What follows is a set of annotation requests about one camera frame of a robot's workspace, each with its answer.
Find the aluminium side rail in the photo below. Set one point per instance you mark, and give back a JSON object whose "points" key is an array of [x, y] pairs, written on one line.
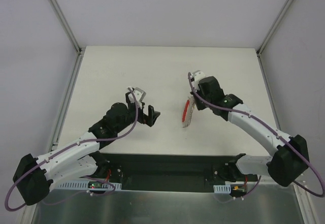
{"points": [[56, 132], [267, 85]]}

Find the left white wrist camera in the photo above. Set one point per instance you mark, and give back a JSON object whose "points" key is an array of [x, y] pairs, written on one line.
{"points": [[138, 94]]}

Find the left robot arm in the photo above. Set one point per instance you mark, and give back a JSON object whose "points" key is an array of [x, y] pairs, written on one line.
{"points": [[36, 177]]}

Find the right white cable duct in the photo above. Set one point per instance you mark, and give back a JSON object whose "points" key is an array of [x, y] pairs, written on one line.
{"points": [[222, 189]]}

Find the aluminium frame post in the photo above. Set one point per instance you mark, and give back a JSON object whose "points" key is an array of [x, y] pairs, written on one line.
{"points": [[280, 16], [65, 25]]}

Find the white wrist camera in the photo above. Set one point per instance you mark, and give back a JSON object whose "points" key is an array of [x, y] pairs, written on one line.
{"points": [[196, 77], [138, 94]]}

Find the left white cable duct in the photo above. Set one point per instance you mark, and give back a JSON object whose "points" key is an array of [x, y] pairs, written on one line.
{"points": [[89, 185]]}

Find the right aluminium frame post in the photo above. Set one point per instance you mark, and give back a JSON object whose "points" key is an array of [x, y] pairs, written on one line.
{"points": [[280, 16]]}

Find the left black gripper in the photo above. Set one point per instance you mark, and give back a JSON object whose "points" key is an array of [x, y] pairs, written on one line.
{"points": [[146, 117]]}

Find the keyring holder with rings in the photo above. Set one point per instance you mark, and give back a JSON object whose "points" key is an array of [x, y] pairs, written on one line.
{"points": [[188, 111]]}

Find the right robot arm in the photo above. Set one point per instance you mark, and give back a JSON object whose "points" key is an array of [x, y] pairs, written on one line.
{"points": [[287, 155]]}

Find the left aluminium side rail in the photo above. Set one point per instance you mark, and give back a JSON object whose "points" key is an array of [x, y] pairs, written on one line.
{"points": [[56, 132]]}

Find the right aluminium side rail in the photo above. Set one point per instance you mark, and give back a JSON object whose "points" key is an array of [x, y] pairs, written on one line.
{"points": [[267, 85]]}

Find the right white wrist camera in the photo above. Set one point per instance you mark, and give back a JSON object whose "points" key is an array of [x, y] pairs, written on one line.
{"points": [[196, 77]]}

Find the white cable duct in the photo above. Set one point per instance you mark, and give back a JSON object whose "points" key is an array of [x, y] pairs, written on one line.
{"points": [[222, 189], [89, 185]]}

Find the left aluminium frame post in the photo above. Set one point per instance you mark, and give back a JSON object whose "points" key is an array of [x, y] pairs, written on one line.
{"points": [[65, 25]]}

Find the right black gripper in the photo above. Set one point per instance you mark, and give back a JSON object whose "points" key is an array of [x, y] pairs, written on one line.
{"points": [[198, 102]]}

